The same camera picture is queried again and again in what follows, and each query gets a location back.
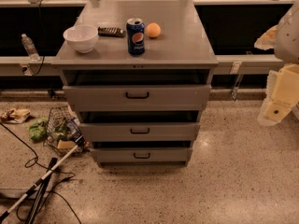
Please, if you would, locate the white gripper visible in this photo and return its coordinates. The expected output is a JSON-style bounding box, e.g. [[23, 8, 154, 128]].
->
[[254, 25, 299, 126]]

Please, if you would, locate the blue pepsi can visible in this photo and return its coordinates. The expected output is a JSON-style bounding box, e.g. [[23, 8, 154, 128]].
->
[[126, 18, 145, 56]]

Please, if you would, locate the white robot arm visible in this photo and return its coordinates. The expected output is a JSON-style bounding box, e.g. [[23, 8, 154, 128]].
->
[[254, 1, 299, 126]]

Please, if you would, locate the orange fruit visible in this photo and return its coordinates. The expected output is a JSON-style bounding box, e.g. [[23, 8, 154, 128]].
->
[[146, 22, 161, 38]]

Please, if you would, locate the grey drawer cabinet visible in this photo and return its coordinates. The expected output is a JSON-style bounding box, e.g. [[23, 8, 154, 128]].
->
[[51, 0, 220, 168]]

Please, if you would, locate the white bowl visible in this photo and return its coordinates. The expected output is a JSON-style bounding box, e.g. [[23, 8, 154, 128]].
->
[[64, 25, 98, 53]]

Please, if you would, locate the top grey drawer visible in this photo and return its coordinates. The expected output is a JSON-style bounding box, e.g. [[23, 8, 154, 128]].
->
[[64, 85, 210, 112]]

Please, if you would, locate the grey drawer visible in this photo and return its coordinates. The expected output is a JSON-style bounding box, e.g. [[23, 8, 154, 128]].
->
[[64, 85, 210, 112], [91, 147, 192, 163], [79, 123, 199, 142]]

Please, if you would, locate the middle grey drawer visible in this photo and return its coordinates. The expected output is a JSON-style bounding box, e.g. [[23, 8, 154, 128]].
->
[[79, 123, 199, 142]]

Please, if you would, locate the bottom grey drawer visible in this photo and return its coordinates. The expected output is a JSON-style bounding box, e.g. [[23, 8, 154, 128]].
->
[[91, 147, 192, 163]]

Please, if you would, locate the white black stick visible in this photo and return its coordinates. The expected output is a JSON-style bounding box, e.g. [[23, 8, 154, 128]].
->
[[0, 139, 84, 224]]

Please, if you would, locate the clear plastic water bottle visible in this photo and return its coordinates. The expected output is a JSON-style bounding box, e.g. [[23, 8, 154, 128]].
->
[[21, 34, 40, 62]]

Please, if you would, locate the green chip bag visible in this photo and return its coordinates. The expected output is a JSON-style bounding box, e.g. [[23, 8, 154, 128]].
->
[[27, 117, 48, 143]]

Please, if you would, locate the brown snack bag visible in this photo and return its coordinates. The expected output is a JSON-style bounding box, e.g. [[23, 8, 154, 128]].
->
[[0, 108, 30, 124]]

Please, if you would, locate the wire basket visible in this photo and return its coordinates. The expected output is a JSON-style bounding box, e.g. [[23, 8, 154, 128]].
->
[[44, 105, 89, 157]]

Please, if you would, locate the black hanging cable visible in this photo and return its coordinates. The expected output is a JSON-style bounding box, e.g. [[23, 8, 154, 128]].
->
[[33, 0, 51, 77]]

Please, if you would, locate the black floor cable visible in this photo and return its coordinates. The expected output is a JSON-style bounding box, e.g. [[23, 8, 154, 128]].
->
[[0, 121, 82, 224]]

